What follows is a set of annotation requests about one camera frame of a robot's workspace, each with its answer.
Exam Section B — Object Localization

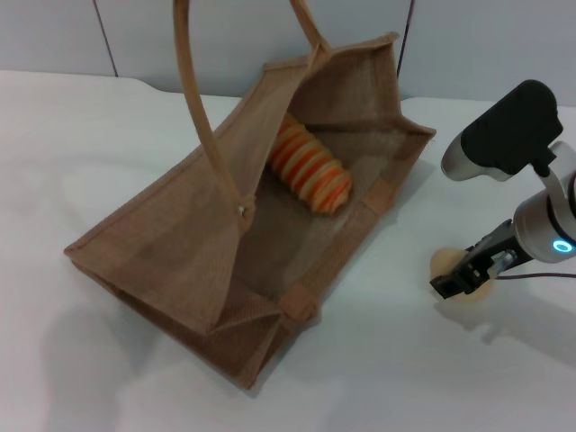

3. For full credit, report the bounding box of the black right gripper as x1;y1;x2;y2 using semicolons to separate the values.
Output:
429;220;530;301

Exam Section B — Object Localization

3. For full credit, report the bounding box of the round egg yolk pastry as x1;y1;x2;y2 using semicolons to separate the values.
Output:
430;247;500;304

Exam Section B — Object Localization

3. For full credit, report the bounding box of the orange striped bread loaf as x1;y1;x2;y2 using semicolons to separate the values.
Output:
268;112;352;218

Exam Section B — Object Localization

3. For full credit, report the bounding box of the brown jute handbag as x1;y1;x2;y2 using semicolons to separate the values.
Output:
62;0;437;392

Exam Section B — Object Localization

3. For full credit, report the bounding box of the right arm cable with plug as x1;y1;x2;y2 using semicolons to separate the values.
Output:
488;251;576;284

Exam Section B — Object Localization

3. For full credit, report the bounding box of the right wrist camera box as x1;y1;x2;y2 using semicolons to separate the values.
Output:
440;79;565;183

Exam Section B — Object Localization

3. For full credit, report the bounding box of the dark vertical wall strip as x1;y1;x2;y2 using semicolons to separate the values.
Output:
395;0;415;77

